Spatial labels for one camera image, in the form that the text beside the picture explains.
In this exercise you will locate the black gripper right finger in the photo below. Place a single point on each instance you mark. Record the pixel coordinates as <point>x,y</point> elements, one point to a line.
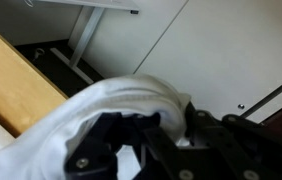
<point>247,150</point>

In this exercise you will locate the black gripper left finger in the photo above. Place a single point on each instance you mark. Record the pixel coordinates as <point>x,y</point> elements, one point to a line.
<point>94,156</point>

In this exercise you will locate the white cloth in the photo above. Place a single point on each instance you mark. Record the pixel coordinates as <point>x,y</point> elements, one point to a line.
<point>47,133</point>

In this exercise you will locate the white closet door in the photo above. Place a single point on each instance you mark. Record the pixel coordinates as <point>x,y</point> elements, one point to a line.
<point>234,53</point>

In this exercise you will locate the white desk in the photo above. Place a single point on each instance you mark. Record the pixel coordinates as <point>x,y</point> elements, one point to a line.
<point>84,33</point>

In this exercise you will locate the wooden bed frame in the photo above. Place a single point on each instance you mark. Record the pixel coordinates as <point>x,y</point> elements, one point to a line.
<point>14,86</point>

